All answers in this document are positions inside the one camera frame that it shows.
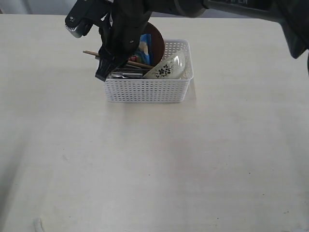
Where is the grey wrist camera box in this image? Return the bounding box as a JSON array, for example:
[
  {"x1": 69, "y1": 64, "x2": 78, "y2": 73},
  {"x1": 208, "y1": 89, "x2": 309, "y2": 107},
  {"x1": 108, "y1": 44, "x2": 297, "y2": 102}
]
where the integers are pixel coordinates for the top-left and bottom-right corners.
[{"x1": 65, "y1": 0, "x2": 114, "y2": 39}]

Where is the white perforated plastic basket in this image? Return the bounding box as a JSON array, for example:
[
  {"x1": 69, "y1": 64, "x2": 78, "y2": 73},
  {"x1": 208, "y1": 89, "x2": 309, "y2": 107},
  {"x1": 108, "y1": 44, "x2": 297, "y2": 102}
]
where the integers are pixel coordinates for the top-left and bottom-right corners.
[{"x1": 104, "y1": 39, "x2": 194, "y2": 103}]

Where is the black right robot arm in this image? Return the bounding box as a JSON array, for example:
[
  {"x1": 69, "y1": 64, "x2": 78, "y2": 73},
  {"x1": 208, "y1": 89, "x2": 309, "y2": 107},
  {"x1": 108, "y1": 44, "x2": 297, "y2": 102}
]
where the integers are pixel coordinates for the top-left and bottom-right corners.
[{"x1": 95, "y1": 0, "x2": 309, "y2": 81}]

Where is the brown round wooden plate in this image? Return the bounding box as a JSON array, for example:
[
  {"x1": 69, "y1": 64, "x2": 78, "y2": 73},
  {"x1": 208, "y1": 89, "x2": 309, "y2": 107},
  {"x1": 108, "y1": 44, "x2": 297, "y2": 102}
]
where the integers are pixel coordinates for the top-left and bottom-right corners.
[{"x1": 144, "y1": 22, "x2": 165, "y2": 66}]

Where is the white floral ceramic bowl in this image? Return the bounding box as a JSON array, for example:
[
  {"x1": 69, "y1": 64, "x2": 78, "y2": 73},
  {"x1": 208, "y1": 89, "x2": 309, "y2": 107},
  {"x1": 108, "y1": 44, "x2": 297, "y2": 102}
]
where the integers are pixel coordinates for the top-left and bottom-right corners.
[{"x1": 143, "y1": 50, "x2": 186, "y2": 80}]

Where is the brown wooden chopstick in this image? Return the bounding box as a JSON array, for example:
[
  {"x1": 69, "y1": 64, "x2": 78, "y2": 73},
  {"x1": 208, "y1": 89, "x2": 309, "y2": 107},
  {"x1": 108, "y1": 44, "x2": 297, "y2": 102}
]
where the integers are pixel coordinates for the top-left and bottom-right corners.
[
  {"x1": 95, "y1": 56, "x2": 155, "y2": 69},
  {"x1": 83, "y1": 50, "x2": 99, "y2": 57}
]

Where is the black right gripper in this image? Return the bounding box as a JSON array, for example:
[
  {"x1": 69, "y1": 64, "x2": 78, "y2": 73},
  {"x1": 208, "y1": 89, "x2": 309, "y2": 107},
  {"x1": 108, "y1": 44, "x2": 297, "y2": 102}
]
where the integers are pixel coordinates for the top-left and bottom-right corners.
[{"x1": 95, "y1": 0, "x2": 152, "y2": 82}]

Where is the blue chips bag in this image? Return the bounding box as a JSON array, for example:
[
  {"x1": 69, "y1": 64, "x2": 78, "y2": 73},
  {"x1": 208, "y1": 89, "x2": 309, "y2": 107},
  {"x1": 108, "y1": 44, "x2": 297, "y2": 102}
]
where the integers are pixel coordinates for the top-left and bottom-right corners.
[{"x1": 134, "y1": 33, "x2": 151, "y2": 65}]

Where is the silver metal cup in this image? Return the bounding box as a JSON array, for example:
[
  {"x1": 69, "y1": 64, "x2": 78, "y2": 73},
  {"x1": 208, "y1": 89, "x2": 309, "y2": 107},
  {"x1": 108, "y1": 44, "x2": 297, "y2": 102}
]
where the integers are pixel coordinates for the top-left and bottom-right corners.
[{"x1": 109, "y1": 72, "x2": 143, "y2": 79}]

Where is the silver metal knife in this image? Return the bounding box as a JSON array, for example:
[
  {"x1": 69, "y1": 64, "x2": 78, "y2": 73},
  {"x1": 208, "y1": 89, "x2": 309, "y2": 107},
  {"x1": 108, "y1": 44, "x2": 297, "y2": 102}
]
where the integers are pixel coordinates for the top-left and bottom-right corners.
[{"x1": 113, "y1": 68, "x2": 150, "y2": 73}]

